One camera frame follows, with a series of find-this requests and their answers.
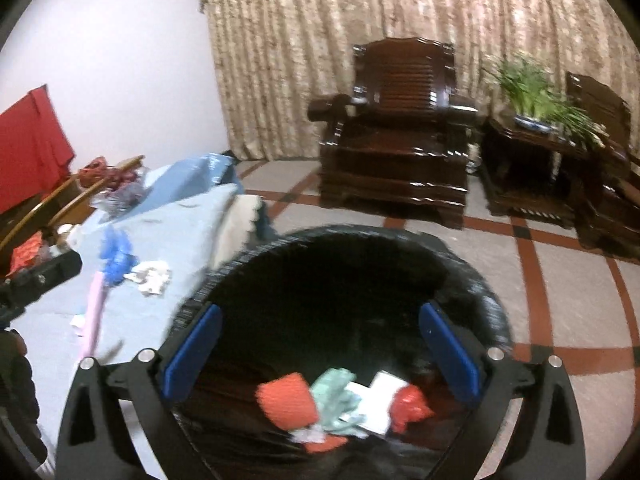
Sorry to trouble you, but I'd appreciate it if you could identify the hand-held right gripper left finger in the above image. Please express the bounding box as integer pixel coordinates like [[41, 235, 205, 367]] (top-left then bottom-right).
[[55, 303, 224, 480]]

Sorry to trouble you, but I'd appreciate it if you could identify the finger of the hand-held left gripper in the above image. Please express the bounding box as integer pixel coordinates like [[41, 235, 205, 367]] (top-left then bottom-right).
[[7, 249, 84, 306]]

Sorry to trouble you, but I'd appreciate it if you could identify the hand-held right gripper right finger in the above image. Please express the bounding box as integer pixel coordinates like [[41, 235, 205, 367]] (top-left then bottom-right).
[[418, 301, 587, 480]]

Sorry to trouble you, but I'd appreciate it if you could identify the red plastic wrapper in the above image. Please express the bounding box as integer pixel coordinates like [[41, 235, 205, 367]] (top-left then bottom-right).
[[390, 385, 435, 434]]

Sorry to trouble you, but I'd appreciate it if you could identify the light blue paper cup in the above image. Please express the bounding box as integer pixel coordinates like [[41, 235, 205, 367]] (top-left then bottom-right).
[[342, 371, 408, 436]]

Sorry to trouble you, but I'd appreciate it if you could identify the trash bin with black liner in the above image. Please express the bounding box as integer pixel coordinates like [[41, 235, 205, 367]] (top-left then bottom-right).
[[167, 224, 514, 480]]

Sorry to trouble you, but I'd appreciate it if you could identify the green rubber glove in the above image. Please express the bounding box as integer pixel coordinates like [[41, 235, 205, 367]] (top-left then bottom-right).
[[310, 367, 364, 436]]

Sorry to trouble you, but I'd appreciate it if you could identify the large white tissue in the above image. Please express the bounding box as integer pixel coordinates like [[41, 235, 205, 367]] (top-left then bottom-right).
[[290, 425, 326, 444]]

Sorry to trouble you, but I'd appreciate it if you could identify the red patterned packet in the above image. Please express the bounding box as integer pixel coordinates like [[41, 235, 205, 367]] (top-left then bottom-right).
[[9, 232, 47, 275]]

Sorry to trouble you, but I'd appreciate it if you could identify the blue plastic bag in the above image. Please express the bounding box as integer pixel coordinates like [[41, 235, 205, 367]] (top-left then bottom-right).
[[99, 227, 139, 289], [135, 152, 246, 211]]

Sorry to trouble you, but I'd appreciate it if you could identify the person's dark padded jacket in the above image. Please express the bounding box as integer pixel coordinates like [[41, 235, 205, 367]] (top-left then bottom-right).
[[0, 329, 49, 469]]

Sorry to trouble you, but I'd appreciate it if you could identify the red decorative item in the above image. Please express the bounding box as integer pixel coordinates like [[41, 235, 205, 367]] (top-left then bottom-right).
[[77, 157, 112, 179]]

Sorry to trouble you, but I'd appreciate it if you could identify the red cloth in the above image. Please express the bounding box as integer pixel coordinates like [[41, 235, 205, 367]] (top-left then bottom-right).
[[0, 85, 76, 213]]

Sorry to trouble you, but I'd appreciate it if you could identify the grey-blue table blanket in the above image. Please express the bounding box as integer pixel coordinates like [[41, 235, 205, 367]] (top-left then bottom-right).
[[0, 185, 242, 480]]

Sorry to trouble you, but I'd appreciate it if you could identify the cream scalloped tablecloth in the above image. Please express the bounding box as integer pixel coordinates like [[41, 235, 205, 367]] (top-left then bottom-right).
[[220, 194, 267, 247]]

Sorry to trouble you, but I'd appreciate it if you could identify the dark wooden side table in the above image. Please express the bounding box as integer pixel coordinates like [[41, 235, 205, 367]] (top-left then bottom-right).
[[480, 112, 608, 229]]

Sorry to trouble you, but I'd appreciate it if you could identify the dark wooden armchair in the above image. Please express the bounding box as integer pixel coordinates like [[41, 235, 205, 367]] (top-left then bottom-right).
[[307, 37, 479, 229], [565, 71, 640, 264]]

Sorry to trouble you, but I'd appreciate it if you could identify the blue and white plant pot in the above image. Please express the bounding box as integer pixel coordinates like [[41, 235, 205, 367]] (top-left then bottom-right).
[[515, 114, 554, 134]]

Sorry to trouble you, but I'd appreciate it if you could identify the green potted plant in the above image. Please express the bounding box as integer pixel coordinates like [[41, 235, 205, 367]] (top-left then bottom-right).
[[482, 55, 608, 147]]

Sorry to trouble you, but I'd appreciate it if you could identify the beige patterned curtain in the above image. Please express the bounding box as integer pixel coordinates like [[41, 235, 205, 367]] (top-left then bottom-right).
[[197, 0, 640, 162]]

